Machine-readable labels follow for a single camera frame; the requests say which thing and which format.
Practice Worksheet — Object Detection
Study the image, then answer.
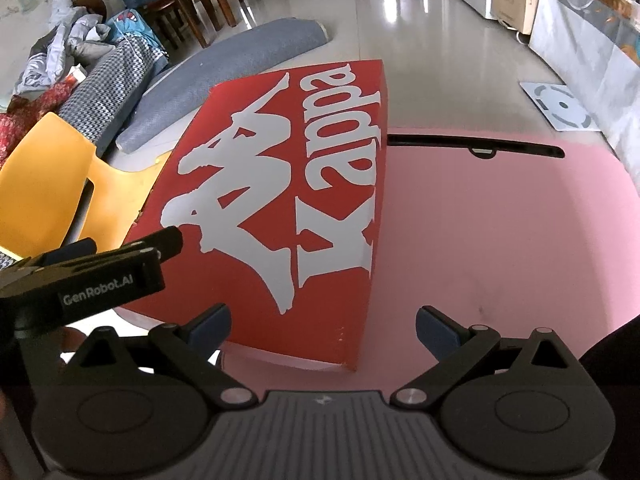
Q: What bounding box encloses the left hand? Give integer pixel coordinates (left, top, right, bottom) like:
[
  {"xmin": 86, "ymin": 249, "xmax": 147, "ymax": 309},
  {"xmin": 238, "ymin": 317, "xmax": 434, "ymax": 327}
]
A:
[{"xmin": 0, "ymin": 392, "xmax": 8, "ymax": 422}]

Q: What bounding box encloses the pink lap desk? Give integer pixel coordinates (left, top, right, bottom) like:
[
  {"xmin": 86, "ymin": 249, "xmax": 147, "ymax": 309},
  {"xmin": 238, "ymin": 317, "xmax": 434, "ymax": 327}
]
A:
[{"xmin": 221, "ymin": 130, "xmax": 639, "ymax": 392}]

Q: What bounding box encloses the white bathroom scale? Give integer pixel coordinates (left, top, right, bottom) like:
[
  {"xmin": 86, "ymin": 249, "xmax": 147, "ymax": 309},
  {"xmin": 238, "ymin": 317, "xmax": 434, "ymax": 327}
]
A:
[{"xmin": 520, "ymin": 82, "xmax": 600, "ymax": 132}]

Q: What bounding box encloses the white marble tv cabinet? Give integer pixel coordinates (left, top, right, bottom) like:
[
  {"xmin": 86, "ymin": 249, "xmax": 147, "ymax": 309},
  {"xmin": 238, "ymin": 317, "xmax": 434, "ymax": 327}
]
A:
[{"xmin": 529, "ymin": 0, "xmax": 640, "ymax": 183}]

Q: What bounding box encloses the yellow plastic chair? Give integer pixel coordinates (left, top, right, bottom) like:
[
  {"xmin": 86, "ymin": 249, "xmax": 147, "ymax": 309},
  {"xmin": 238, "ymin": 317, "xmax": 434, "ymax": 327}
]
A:
[{"xmin": 1, "ymin": 113, "xmax": 169, "ymax": 260}]

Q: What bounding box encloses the pile of grey clothes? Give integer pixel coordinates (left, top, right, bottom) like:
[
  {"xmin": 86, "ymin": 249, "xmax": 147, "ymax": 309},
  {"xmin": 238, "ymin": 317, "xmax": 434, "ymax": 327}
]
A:
[{"xmin": 12, "ymin": 0, "xmax": 115, "ymax": 100}]

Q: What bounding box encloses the red Kappa box lid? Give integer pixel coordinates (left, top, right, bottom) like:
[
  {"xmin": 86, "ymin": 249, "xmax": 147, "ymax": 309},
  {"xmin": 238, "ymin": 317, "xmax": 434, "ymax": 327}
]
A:
[{"xmin": 128, "ymin": 60, "xmax": 387, "ymax": 370}]

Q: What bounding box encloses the grey rolled floor mat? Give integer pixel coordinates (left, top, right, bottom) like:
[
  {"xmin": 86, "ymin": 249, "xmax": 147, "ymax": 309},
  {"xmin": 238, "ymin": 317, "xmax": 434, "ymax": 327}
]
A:
[{"xmin": 115, "ymin": 18, "xmax": 331, "ymax": 154}]

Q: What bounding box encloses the houndstooth sofa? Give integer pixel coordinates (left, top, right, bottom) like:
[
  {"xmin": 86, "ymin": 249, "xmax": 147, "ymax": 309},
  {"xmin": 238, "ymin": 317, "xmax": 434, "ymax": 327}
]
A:
[{"xmin": 58, "ymin": 34, "xmax": 168, "ymax": 156}]

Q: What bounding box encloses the red patterned blanket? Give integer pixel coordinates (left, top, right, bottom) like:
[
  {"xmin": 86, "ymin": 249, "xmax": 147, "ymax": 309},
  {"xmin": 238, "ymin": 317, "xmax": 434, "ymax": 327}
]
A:
[{"xmin": 0, "ymin": 76, "xmax": 79, "ymax": 165}]

